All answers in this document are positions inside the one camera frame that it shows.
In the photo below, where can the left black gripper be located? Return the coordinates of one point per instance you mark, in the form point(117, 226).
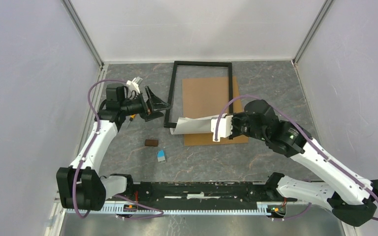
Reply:
point(156, 104)

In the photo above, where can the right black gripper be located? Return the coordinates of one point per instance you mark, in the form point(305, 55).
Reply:
point(236, 116)

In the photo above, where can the black picture frame with photo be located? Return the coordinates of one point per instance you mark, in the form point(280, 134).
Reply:
point(167, 123)

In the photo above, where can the orange handled screwdriver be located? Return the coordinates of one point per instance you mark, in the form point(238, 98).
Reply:
point(130, 120)

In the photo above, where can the small brown wooden block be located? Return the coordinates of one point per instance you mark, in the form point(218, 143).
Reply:
point(151, 143)

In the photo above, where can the mountain landscape photo print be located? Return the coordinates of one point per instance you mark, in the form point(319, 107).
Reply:
point(192, 126)

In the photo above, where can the brown fibreboard backing board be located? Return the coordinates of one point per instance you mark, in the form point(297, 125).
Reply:
point(204, 97)

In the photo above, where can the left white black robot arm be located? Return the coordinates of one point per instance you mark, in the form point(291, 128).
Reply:
point(119, 104)

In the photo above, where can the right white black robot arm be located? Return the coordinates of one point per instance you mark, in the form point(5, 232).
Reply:
point(352, 198)

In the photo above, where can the blue grey eraser block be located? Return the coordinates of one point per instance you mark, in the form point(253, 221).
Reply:
point(161, 156)

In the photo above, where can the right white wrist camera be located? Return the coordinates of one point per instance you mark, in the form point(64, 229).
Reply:
point(221, 127)

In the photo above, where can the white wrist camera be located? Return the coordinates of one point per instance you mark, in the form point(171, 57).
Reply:
point(133, 85)
point(221, 127)

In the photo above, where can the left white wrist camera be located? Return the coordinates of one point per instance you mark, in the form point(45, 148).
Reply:
point(133, 85)

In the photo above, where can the left aluminium floor rail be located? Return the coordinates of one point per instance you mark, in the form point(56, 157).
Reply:
point(93, 97)

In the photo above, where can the aluminium front rail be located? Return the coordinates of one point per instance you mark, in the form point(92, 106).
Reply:
point(93, 194)

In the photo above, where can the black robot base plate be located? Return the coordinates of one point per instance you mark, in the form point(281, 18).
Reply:
point(205, 195)

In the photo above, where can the left aluminium corner post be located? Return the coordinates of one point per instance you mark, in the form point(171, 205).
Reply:
point(82, 31)

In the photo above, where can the aluminium corner post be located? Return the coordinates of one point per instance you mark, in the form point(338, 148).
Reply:
point(82, 31)
point(312, 30)

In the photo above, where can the right aluminium corner post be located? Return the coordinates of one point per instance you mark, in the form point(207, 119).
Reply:
point(312, 30)

